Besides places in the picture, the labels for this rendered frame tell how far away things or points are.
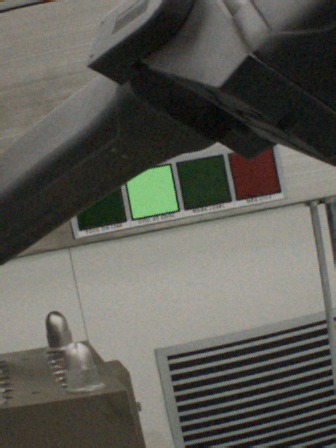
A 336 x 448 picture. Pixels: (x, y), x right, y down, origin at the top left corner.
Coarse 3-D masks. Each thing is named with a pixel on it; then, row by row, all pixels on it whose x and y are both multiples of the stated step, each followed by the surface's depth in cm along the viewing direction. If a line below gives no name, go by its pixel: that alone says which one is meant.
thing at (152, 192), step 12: (168, 168) 147; (132, 180) 147; (144, 180) 147; (156, 180) 147; (168, 180) 147; (132, 192) 147; (144, 192) 147; (156, 192) 147; (168, 192) 147; (132, 204) 147; (144, 204) 147; (156, 204) 147; (168, 204) 147
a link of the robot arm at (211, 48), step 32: (224, 0) 62; (256, 0) 58; (288, 0) 56; (320, 0) 54; (192, 32) 60; (224, 32) 57; (256, 32) 56; (288, 32) 55; (320, 32) 55; (160, 64) 62; (192, 64) 59; (224, 64) 56; (256, 64) 55; (288, 64) 55; (320, 64) 55; (224, 96) 58; (256, 96) 56; (288, 96) 56; (320, 96) 56; (256, 128) 63; (288, 128) 57; (320, 128) 57; (320, 160) 60
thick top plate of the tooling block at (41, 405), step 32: (32, 352) 146; (64, 352) 143; (96, 352) 139; (0, 384) 125; (32, 384) 122; (64, 384) 119; (0, 416) 110; (32, 416) 110; (64, 416) 110; (96, 416) 111; (128, 416) 111
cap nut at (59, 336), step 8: (56, 312) 146; (48, 320) 145; (56, 320) 145; (64, 320) 146; (48, 328) 145; (56, 328) 145; (64, 328) 145; (48, 336) 145; (56, 336) 145; (64, 336) 145; (48, 344) 146; (56, 344) 145; (64, 344) 145
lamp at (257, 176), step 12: (240, 156) 149; (264, 156) 149; (240, 168) 149; (252, 168) 149; (264, 168) 149; (240, 180) 149; (252, 180) 149; (264, 180) 149; (276, 180) 149; (240, 192) 149; (252, 192) 149; (264, 192) 149
